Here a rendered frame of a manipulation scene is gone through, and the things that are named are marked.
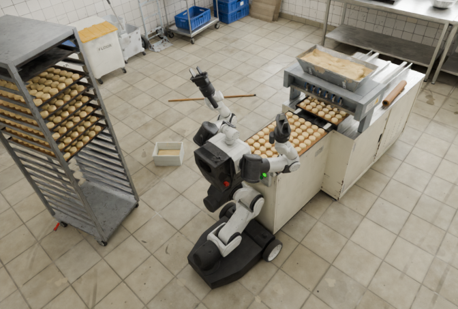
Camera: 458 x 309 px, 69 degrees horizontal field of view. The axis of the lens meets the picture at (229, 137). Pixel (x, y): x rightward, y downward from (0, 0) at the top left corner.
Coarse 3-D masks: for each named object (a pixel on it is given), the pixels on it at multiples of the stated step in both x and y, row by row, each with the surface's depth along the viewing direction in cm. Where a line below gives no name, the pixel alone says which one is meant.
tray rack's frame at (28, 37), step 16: (16, 16) 222; (0, 32) 203; (16, 32) 202; (32, 32) 201; (48, 32) 199; (64, 32) 198; (0, 48) 186; (16, 48) 185; (32, 48) 184; (0, 64) 175; (16, 64) 176; (16, 160) 257; (48, 160) 287; (96, 192) 322; (112, 192) 321; (48, 208) 297; (80, 208) 309; (96, 208) 308; (112, 208) 307; (128, 208) 306; (80, 224) 295; (112, 224) 294
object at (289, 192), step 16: (320, 144) 264; (304, 160) 256; (320, 160) 281; (288, 176) 249; (304, 176) 271; (320, 176) 300; (272, 192) 251; (288, 192) 264; (304, 192) 289; (272, 208) 262; (288, 208) 280; (272, 224) 276
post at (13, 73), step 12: (12, 72) 175; (24, 84) 183; (24, 96) 186; (36, 108) 193; (36, 120) 197; (48, 132) 205; (60, 156) 218; (72, 180) 233; (84, 204) 250; (96, 228) 272
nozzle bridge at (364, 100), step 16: (288, 80) 279; (304, 80) 265; (320, 80) 261; (368, 80) 257; (320, 96) 268; (336, 96) 260; (352, 96) 243; (368, 96) 242; (352, 112) 250; (368, 112) 250
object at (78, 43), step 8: (80, 40) 209; (80, 48) 211; (80, 56) 214; (88, 64) 219; (96, 88) 231; (104, 112) 244; (104, 120) 250; (112, 128) 256; (120, 152) 272; (128, 176) 290; (136, 192) 308; (136, 200) 312
